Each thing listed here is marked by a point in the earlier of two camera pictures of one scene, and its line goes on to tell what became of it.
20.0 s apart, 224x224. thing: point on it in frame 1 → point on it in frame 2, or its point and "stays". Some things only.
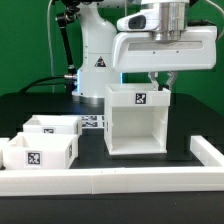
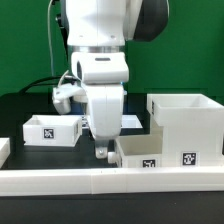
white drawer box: (54, 123) stays
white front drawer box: (40, 150) → (137, 151)
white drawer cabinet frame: (136, 118) → (192, 129)
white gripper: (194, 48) → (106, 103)
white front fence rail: (52, 182) stays
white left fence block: (3, 142) stays
